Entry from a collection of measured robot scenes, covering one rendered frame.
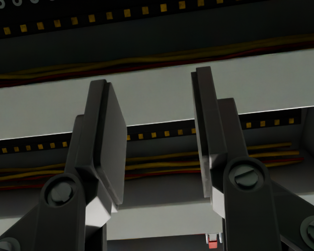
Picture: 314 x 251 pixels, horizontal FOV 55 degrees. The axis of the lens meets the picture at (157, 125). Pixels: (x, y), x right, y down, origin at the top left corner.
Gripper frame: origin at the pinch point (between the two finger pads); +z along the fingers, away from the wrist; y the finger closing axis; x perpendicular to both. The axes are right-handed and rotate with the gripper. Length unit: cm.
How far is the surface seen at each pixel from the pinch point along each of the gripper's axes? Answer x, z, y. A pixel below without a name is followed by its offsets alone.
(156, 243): -53, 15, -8
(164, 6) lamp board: -8.3, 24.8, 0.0
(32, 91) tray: -7.0, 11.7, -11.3
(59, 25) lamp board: -8.7, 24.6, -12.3
